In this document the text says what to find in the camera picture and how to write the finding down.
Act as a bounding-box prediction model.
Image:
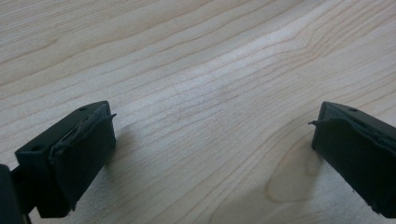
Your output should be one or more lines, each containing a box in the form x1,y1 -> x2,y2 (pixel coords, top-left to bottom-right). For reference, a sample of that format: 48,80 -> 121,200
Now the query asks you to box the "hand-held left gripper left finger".
14,100 -> 118,219

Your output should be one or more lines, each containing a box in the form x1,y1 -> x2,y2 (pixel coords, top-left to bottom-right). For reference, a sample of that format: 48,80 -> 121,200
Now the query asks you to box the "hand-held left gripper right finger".
307,101 -> 396,219

